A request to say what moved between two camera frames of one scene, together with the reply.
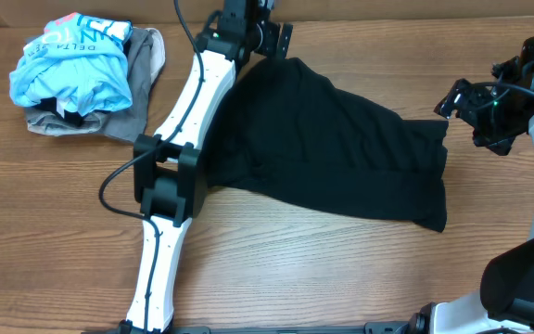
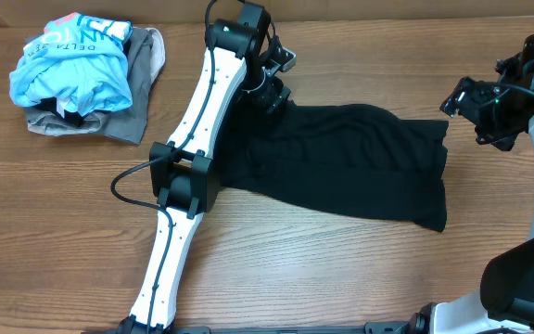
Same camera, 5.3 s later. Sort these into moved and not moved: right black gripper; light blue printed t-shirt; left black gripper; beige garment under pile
Moved: left black gripper
Not moved: light blue printed t-shirt; beige garment under pile; right black gripper
